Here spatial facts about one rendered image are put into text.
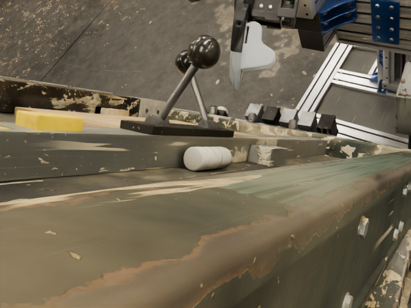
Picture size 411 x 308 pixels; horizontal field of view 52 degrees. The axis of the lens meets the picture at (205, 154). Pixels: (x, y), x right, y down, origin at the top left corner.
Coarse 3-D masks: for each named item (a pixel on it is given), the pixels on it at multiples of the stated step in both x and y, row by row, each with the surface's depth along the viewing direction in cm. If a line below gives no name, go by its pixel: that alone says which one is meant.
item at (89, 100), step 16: (0, 80) 86; (16, 80) 89; (0, 96) 87; (16, 96) 90; (32, 96) 93; (48, 96) 97; (64, 96) 101; (80, 96) 105; (96, 96) 109; (112, 96) 114; (128, 96) 127; (144, 112) 127
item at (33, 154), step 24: (0, 144) 31; (24, 144) 33; (48, 144) 35; (72, 144) 37; (96, 144) 40; (120, 144) 42; (144, 144) 46; (168, 144) 49; (192, 144) 54; (216, 144) 59; (240, 144) 66; (288, 144) 84; (312, 144) 98; (0, 168) 32; (24, 168) 34; (48, 168) 35; (72, 168) 38; (96, 168) 40; (120, 168) 43; (144, 168) 46
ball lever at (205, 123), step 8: (184, 56) 61; (176, 64) 62; (184, 64) 61; (184, 72) 62; (192, 80) 62; (192, 88) 62; (200, 96) 62; (200, 104) 61; (200, 112) 61; (208, 120) 60; (216, 128) 61
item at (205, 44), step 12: (204, 36) 46; (192, 48) 46; (204, 48) 45; (216, 48) 46; (192, 60) 47; (204, 60) 46; (216, 60) 47; (192, 72) 48; (180, 84) 48; (168, 108) 50; (156, 120) 49; (168, 120) 51
